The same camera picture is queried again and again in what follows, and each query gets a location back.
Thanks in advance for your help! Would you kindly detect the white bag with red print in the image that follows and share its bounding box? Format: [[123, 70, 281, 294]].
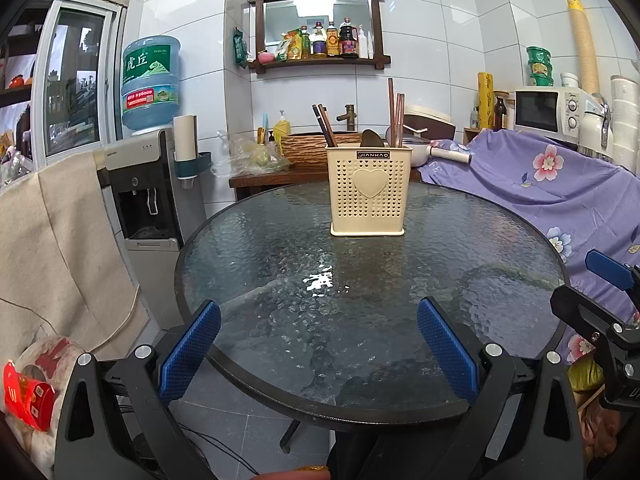
[[10, 335, 86, 476]]

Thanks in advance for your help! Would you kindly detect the blue water bottle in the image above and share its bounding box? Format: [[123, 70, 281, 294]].
[[121, 35, 182, 136]]

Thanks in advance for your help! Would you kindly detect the person's left hand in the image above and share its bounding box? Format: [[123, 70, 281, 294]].
[[260, 465, 332, 480]]

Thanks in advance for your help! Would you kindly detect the grey water dispenser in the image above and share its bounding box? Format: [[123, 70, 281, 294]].
[[95, 129, 208, 333]]

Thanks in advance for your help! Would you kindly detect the wooden wash basin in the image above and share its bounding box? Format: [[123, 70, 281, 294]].
[[281, 131, 363, 167]]

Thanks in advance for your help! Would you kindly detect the dark wooden counter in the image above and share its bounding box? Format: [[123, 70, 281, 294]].
[[229, 165, 423, 201]]

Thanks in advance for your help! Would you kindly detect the paper cup dispenser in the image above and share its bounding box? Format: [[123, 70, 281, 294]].
[[172, 114, 217, 191]]

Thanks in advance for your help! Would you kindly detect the cream plastic utensil holder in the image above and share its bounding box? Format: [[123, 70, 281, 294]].
[[326, 144, 415, 237]]

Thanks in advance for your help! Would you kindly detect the yellow roll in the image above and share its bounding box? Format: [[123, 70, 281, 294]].
[[476, 72, 496, 131]]

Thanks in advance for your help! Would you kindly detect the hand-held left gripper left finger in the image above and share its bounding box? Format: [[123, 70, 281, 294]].
[[55, 299, 223, 480]]

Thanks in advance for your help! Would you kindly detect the tall stack of paper cups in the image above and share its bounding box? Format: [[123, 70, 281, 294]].
[[565, 0, 601, 96]]

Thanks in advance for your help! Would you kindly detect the white cable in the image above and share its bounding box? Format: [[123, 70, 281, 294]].
[[0, 280, 143, 356]]

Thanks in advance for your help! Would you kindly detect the dark wooden wall shelf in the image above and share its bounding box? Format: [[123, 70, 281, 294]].
[[248, 0, 386, 75]]

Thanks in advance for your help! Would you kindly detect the beige cloth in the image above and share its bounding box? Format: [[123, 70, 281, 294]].
[[0, 152, 151, 356]]

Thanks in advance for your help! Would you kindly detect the purple floral cloth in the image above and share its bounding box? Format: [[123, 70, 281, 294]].
[[417, 127, 640, 366]]

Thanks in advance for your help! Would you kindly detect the white kettle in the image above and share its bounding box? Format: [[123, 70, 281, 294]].
[[579, 92, 615, 161]]

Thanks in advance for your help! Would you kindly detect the red packet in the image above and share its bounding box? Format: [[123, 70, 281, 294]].
[[2, 360, 56, 431]]

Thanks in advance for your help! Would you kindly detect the green hanging packet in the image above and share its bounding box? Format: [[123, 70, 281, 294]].
[[232, 30, 253, 68]]

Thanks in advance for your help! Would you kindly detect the clear plastic bag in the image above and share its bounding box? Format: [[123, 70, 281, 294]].
[[210, 130, 292, 178]]

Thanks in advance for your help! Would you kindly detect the stack of white plastic cups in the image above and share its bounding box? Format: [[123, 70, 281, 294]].
[[610, 75, 640, 171]]

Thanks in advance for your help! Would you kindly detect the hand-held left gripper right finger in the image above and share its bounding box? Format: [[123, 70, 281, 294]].
[[416, 296, 586, 480]]

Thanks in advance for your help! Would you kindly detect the yellow soap bottle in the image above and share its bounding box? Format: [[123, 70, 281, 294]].
[[272, 109, 292, 148]]

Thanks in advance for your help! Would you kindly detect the window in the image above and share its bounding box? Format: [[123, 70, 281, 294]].
[[30, 0, 126, 163]]

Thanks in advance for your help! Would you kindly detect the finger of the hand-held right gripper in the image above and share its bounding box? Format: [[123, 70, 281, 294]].
[[550, 285, 640, 357], [585, 249, 640, 306]]

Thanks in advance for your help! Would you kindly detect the white microwave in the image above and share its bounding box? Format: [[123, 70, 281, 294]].
[[514, 87, 593, 137]]

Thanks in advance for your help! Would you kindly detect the black chopstick with gold band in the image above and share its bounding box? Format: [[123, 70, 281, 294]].
[[312, 104, 335, 148]]

